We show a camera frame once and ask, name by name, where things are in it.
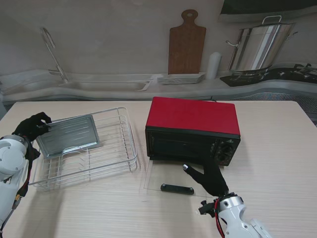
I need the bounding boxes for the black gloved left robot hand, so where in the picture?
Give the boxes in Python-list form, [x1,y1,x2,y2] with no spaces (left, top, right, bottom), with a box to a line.
[12,112,53,142]

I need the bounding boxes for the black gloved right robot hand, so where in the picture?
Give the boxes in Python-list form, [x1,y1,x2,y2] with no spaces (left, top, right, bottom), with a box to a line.
[182,158,229,198]

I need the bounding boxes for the glass oven door black handle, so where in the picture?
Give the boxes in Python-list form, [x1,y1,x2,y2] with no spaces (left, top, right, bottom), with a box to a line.
[143,158,213,199]

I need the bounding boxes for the red and black toaster oven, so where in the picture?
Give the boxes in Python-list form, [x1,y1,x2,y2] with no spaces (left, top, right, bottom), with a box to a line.
[144,96,242,170]

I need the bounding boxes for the chrome kitchen faucet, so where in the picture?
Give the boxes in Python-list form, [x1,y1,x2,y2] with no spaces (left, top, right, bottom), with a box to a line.
[41,27,69,84]

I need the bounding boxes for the steel kitchen sink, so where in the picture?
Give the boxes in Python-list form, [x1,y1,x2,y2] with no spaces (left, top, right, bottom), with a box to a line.
[56,79,152,93]

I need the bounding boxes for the stack of white plates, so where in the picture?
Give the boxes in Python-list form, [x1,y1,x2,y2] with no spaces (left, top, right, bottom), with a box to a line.
[157,72,206,85]

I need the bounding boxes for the white cylindrical bottle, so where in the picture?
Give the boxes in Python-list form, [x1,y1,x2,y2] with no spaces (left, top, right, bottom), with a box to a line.
[206,52,221,80]

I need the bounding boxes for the black gas stove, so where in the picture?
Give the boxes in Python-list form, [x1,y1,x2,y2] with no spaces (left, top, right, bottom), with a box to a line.
[219,63,317,87]

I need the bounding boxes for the brown wooden cutting board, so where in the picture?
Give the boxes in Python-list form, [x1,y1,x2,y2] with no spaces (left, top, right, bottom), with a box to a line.
[167,9,207,75]

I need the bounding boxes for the stainless steel stockpot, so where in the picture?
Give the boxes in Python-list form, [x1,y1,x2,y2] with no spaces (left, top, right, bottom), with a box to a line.
[225,15,298,72]

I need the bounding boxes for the dark range hood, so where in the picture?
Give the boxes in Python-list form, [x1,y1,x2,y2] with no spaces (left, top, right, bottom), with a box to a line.
[217,0,317,24]

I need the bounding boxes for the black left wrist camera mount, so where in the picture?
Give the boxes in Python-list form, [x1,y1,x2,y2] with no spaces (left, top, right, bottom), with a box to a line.
[26,141,41,162]

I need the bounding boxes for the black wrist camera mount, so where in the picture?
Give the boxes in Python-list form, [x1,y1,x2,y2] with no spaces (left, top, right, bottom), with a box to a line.
[198,200,215,218]
[26,141,41,162]

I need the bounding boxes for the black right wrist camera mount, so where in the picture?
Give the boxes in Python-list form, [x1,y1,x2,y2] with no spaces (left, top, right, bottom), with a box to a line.
[198,200,215,218]

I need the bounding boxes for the right wrist red black cables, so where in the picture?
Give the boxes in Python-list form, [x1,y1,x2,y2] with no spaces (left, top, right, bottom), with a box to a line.
[213,199,225,236]

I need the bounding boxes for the wrist red black cables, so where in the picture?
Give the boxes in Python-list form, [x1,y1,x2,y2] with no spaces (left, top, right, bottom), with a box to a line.
[0,158,34,234]
[213,199,225,236]

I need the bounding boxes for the left wrist red black cables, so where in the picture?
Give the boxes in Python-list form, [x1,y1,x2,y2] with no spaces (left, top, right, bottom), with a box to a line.
[0,158,34,234]

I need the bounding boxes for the white wire dish rack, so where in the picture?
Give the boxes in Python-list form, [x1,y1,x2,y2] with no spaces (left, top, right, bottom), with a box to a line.
[28,106,139,191]

